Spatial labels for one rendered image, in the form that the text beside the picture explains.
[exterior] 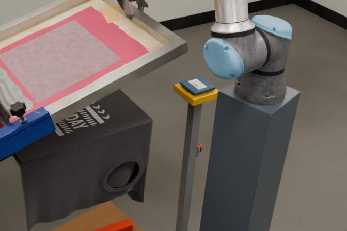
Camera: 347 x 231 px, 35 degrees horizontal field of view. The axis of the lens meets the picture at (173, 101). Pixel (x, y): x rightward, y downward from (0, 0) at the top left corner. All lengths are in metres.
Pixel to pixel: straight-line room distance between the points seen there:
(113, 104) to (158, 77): 2.10
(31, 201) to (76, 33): 0.59
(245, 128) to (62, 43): 0.71
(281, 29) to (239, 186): 0.53
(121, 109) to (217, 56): 0.62
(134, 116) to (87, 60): 0.27
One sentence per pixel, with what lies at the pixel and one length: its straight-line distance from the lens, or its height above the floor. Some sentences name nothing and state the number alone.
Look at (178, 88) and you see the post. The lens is 2.10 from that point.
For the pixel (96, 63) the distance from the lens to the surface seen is 1.79.
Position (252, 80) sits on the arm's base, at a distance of 1.58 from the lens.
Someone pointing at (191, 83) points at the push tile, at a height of 0.97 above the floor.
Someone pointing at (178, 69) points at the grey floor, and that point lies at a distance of 4.20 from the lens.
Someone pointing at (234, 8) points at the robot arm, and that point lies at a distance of 1.41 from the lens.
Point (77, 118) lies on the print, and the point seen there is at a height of 0.95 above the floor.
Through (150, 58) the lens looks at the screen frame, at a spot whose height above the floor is 1.24.
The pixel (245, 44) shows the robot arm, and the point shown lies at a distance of 1.43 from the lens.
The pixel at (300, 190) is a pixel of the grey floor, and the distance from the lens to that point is 3.23.
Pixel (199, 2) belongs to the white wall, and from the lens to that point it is 4.88.
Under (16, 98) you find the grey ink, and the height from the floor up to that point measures 1.11.
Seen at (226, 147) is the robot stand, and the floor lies 1.02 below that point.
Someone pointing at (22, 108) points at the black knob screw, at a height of 1.20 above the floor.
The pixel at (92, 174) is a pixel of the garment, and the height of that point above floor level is 0.80.
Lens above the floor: 2.03
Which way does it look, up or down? 32 degrees down
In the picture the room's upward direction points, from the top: 5 degrees clockwise
